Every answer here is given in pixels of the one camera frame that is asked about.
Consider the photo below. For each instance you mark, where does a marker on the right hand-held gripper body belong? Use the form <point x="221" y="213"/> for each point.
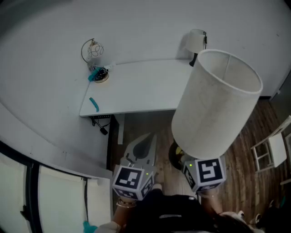
<point x="208" y="173"/>

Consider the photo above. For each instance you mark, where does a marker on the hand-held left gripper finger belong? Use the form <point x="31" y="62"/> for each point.
<point x="130" y="150"/>
<point x="153" y="154"/>

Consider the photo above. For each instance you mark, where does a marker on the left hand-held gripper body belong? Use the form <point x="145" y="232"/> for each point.
<point x="129" y="179"/>

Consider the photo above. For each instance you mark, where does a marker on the large white shade lamp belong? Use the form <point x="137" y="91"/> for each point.
<point x="216" y="102"/>

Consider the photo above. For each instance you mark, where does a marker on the person's right forearm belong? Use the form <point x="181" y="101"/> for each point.
<point x="211" y="202"/>

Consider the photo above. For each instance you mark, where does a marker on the person's left forearm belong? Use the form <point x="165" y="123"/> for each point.
<point x="120" y="216"/>

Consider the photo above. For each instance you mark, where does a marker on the white desk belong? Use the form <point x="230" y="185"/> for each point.
<point x="141" y="86"/>

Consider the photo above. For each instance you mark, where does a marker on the gold arc globe lamp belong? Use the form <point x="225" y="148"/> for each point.
<point x="95" y="51"/>

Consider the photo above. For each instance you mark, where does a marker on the small black base table lamp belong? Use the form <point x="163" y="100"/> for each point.
<point x="195" y="41"/>

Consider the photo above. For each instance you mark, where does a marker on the person's beige shoe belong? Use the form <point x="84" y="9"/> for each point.
<point x="159" y="184"/>

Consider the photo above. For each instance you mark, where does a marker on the person's black clothing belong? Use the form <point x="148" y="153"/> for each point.
<point x="168" y="211"/>

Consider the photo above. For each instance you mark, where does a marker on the teal strip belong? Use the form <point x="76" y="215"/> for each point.
<point x="94" y="104"/>

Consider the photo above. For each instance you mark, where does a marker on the teal fluffy item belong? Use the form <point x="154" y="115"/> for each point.
<point x="88" y="227"/>

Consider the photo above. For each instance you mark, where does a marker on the white chair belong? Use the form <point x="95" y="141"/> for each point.
<point x="277" y="148"/>

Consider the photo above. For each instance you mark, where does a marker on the black bag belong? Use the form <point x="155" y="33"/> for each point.
<point x="275" y="218"/>

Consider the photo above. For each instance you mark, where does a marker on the crumpled teal tape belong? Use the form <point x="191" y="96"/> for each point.
<point x="91" y="76"/>

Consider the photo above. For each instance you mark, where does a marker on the grey door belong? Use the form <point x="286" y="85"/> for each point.
<point x="283" y="91"/>

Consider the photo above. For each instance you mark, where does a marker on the black window frame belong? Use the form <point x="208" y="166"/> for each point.
<point x="30" y="186"/>

